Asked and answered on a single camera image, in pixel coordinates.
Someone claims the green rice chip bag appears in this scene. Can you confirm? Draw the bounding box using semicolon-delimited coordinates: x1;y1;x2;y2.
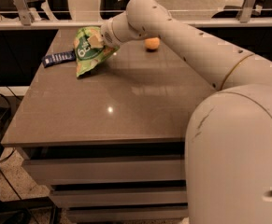
73;26;119;77

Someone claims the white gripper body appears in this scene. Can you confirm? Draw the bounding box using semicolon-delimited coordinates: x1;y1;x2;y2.
100;19;121;48

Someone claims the black office chair centre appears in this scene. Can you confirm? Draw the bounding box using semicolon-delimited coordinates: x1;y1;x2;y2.
98;0;147;21

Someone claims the grey drawer cabinet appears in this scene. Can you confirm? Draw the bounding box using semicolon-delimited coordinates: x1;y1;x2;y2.
3;41;214;223

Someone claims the blue rxbar blueberry bar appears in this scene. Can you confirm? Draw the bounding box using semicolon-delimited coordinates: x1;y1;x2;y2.
42;50;76;68

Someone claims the orange round fruit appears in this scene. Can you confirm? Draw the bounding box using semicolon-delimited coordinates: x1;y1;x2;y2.
144;37;160;50

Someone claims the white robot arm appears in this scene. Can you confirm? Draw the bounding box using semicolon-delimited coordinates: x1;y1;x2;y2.
90;0;272;224

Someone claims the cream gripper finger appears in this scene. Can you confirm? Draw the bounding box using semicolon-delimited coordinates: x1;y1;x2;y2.
88;35;104;49

